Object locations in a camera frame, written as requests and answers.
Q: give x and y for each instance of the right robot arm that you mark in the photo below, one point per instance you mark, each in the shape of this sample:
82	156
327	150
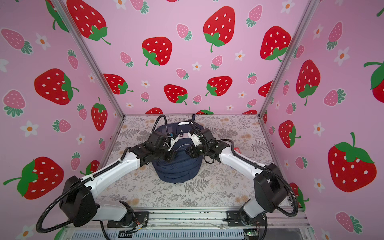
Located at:
272	192

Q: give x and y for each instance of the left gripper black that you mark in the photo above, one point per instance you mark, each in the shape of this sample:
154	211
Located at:
172	154

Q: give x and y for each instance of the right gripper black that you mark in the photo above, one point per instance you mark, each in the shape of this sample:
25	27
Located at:
192	152

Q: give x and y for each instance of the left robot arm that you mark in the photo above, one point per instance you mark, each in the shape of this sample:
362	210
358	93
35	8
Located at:
80	204

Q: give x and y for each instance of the floral table cloth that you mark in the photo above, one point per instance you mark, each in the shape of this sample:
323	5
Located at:
215	185

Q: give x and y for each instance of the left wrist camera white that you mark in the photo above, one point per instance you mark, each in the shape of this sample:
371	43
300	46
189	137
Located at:
174	141

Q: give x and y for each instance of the red box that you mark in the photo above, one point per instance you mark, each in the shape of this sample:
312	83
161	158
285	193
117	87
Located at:
237	150

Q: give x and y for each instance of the navy blue student backpack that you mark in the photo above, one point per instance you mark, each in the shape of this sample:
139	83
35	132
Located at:
183	167

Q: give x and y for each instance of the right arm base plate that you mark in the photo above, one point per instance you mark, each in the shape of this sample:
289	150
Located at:
241	219

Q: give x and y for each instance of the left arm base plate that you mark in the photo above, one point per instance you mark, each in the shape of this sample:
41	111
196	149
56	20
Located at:
131	220

